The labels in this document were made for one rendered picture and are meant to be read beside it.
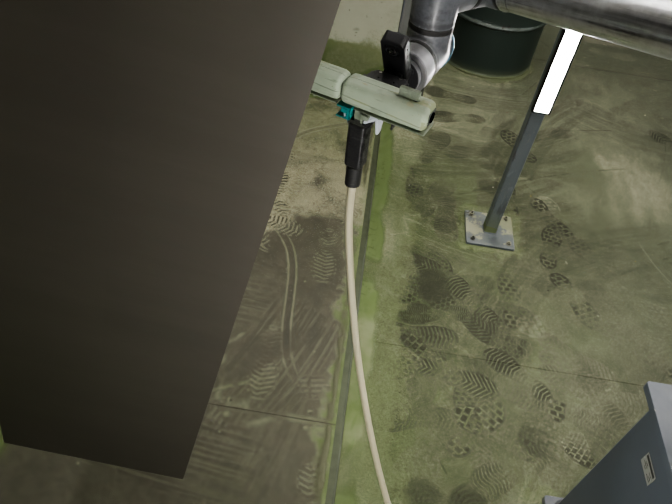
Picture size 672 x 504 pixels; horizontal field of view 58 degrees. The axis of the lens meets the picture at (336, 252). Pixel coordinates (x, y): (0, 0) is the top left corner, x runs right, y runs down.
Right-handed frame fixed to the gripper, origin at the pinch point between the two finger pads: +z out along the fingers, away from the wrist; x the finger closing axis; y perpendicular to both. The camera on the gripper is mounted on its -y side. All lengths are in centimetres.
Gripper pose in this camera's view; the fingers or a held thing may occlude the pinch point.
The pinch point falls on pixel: (358, 111)
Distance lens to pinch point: 103.2
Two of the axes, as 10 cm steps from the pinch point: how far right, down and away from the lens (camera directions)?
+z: -4.7, 6.0, -6.5
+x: -8.8, -4.0, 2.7
